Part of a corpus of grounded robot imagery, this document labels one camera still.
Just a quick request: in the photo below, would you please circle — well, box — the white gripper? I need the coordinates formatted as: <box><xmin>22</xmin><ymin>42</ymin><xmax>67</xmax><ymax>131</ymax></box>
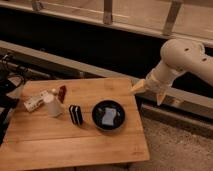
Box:
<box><xmin>131</xmin><ymin>61</ymin><xmax>185</xmax><ymax>106</ymax></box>

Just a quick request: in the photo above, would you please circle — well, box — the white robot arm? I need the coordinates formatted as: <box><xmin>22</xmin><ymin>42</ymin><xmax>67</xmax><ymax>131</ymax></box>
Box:
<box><xmin>131</xmin><ymin>39</ymin><xmax>213</xmax><ymax>105</ymax></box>

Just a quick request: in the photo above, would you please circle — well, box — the black and white striped eraser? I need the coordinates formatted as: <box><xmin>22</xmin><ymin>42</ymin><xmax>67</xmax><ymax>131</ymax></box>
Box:
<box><xmin>69</xmin><ymin>105</ymin><xmax>83</xmax><ymax>125</ymax></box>

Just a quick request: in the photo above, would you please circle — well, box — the black round bowl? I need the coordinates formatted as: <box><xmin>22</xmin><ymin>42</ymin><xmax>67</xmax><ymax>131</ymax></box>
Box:
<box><xmin>92</xmin><ymin>100</ymin><xmax>125</xmax><ymax>131</ymax></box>

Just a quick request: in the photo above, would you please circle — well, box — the wooden board table top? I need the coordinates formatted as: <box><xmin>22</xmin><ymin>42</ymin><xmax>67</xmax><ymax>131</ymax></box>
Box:
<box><xmin>0</xmin><ymin>78</ymin><xmax>150</xmax><ymax>171</ymax></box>

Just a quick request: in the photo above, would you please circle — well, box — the metal rail frame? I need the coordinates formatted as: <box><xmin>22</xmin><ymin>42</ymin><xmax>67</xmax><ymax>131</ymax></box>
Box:
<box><xmin>0</xmin><ymin>0</ymin><xmax>213</xmax><ymax>48</ymax></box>

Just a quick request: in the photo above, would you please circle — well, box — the black cables and equipment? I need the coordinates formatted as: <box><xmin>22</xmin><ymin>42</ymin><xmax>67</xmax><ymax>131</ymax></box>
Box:
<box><xmin>0</xmin><ymin>53</ymin><xmax>28</xmax><ymax>146</ymax></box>

